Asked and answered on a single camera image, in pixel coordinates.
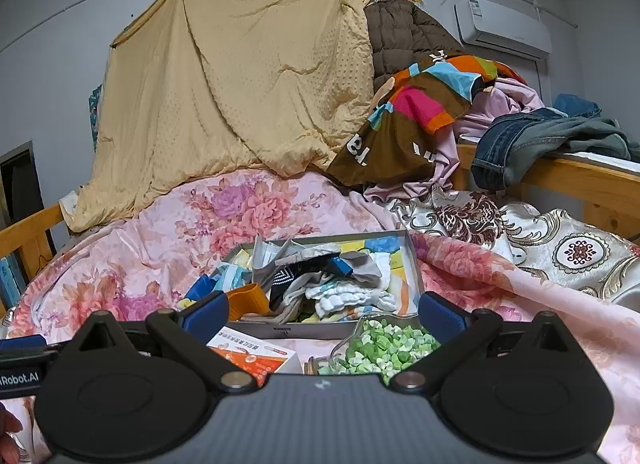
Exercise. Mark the blue wall poster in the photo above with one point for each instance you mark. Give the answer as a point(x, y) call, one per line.
point(95, 114)

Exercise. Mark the wooden bed rail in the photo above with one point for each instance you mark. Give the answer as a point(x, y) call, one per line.
point(575, 184)
point(30, 229)

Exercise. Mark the damask patterned bedsheet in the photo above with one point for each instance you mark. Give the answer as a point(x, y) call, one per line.
point(575, 249)

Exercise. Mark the orange sock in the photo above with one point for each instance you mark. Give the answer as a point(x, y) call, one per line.
point(250, 299)

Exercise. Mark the brown quilted jacket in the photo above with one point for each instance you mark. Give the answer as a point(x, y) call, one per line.
point(405, 34)

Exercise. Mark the brown colourful printed cloth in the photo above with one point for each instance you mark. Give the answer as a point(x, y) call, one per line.
point(390, 154)

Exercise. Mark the dark door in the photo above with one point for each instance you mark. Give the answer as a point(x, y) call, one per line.
point(20, 184)

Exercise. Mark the cardboard box with cartoon drawing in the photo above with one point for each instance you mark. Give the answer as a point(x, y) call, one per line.
point(310, 331)

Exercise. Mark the black patterned sock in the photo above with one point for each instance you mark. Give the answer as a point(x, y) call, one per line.
point(287, 284)

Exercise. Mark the clear container of green candies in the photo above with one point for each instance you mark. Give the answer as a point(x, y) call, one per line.
point(380, 344)

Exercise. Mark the lilac cloth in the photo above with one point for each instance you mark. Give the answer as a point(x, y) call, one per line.
point(505, 99)

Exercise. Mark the orange white medicine box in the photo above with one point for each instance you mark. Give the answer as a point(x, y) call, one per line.
point(260, 354)

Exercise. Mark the person's left hand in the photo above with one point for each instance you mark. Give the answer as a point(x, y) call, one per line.
point(7, 436)

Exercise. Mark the light grey cloth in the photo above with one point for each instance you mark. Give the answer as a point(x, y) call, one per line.
point(367, 269)

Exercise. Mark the pink floral quilt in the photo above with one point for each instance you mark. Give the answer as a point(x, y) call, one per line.
point(165, 254)

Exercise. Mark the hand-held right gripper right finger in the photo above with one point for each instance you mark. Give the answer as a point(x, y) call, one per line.
point(440, 315)

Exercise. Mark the yellow dotted blanket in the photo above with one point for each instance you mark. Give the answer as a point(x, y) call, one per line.
point(225, 69)

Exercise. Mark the white waffle cloth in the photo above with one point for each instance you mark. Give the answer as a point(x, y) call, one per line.
point(345, 301)

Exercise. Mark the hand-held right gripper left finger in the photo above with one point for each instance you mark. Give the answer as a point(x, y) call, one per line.
point(205, 315)

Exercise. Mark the blue jeans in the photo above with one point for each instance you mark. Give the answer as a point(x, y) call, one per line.
point(510, 144)

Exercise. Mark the white air conditioner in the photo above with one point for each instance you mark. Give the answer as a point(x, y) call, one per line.
point(500, 29)

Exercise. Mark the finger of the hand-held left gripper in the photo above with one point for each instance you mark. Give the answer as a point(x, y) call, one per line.
point(20, 343)

